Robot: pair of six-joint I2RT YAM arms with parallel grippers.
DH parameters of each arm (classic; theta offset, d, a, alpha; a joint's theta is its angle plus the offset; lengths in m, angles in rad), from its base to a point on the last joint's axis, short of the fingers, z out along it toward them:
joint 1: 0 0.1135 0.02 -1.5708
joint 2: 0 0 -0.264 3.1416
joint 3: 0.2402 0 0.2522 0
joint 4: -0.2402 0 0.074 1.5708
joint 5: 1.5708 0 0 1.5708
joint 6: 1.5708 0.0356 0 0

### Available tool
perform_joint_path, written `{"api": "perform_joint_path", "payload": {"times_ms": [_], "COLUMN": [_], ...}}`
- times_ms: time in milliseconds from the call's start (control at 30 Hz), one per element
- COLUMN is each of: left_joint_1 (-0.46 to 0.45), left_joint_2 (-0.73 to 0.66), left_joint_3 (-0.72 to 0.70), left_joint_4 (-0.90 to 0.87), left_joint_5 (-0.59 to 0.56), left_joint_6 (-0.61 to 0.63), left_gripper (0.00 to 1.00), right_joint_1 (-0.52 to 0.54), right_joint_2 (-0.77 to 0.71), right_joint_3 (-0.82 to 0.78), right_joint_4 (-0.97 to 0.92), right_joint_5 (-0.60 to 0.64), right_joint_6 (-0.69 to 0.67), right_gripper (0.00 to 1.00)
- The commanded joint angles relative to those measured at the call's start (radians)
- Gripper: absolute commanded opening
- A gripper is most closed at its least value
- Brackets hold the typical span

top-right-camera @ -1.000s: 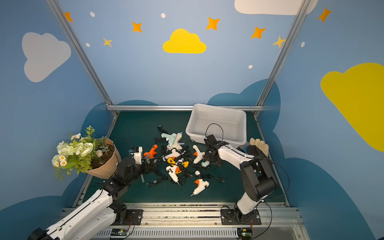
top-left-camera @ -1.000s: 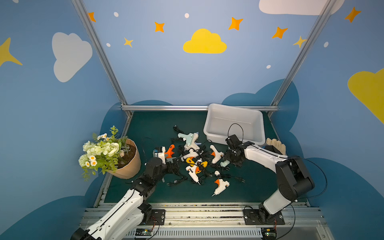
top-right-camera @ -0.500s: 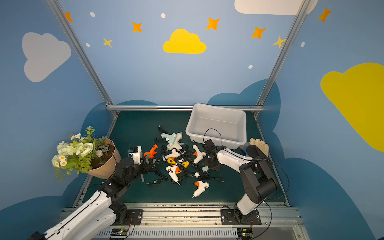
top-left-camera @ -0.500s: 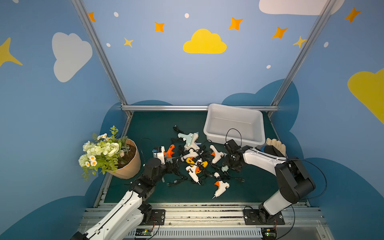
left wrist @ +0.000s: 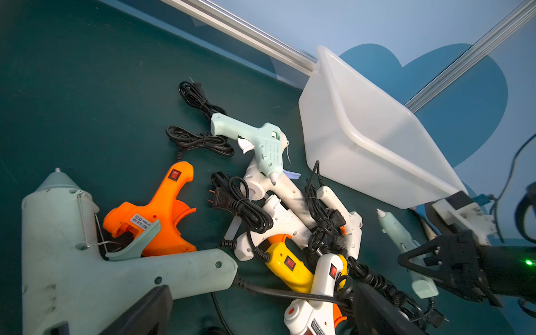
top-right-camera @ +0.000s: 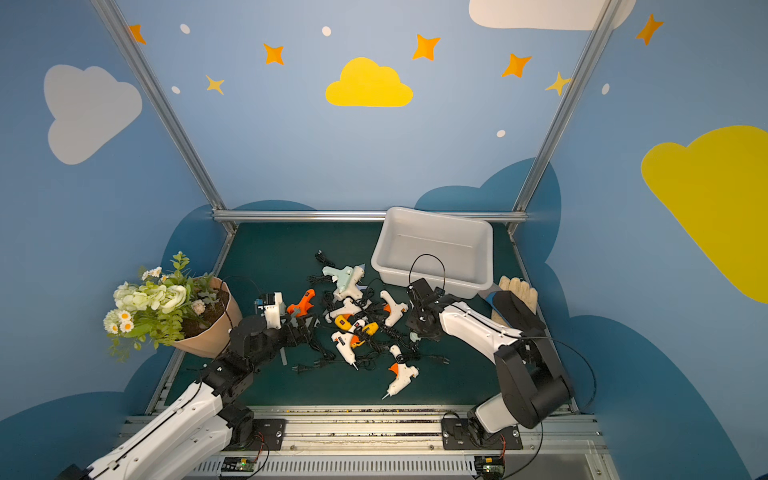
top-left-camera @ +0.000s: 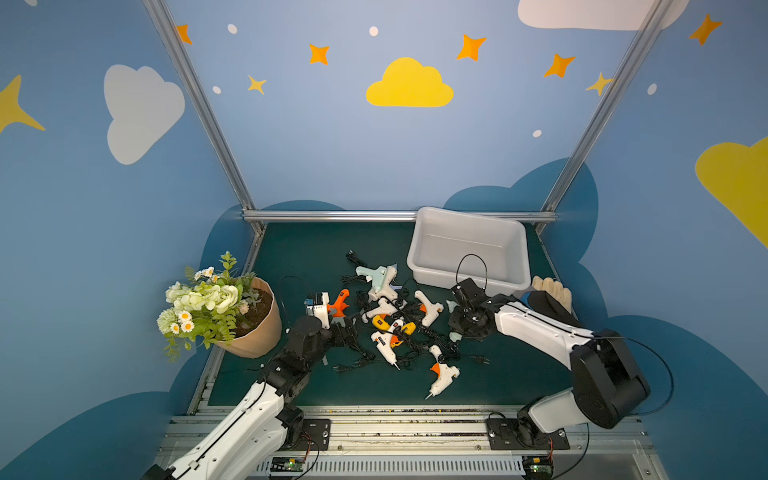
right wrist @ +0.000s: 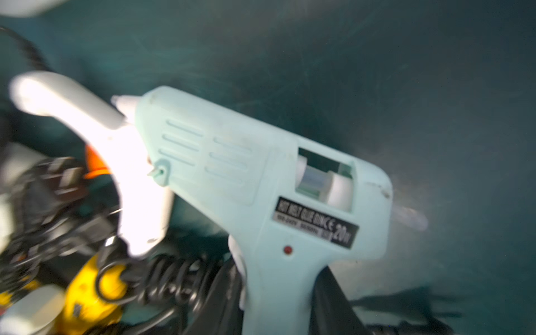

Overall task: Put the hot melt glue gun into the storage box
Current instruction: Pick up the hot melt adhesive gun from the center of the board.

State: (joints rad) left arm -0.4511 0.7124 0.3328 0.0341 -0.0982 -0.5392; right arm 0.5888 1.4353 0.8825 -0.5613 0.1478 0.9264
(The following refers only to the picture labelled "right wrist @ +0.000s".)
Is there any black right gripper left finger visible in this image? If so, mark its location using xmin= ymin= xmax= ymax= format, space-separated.
xmin=184 ymin=259 xmax=243 ymax=334

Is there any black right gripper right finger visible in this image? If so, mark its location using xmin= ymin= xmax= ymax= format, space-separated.
xmin=309 ymin=267 xmax=371 ymax=335

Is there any light mint glue gun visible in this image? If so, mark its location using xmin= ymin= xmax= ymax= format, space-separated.
xmin=110 ymin=85 xmax=429 ymax=335

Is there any yellow glue gun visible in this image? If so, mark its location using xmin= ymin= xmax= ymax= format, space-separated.
xmin=58 ymin=256 xmax=127 ymax=334

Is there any white glue gun right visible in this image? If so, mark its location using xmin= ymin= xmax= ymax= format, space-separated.
xmin=9 ymin=71 xmax=174 ymax=258

